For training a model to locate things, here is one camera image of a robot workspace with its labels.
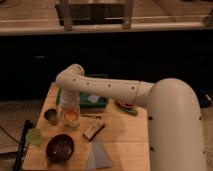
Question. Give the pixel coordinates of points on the grey folded cloth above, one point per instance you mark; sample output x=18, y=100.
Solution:
x=98, y=157

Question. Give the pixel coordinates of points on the red bowl with green handle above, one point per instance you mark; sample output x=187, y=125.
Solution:
x=127, y=107

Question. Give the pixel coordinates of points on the wooden chair frame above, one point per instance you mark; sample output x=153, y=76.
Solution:
x=94, y=14

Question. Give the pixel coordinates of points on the green tray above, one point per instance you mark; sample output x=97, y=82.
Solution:
x=88, y=101

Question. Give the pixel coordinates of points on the wooden block brush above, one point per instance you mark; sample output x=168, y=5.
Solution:
x=93, y=129

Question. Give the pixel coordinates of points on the green plastic cup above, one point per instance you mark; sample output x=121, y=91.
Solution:
x=34, y=137

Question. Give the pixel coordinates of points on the black stand left of table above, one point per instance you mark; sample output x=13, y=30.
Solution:
x=27, y=125

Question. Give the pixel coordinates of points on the dark brown bowl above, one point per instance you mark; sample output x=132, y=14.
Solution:
x=60, y=148

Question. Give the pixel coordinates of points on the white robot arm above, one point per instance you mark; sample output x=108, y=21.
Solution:
x=175, y=129

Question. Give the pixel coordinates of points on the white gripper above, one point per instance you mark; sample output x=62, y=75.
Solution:
x=69, y=99

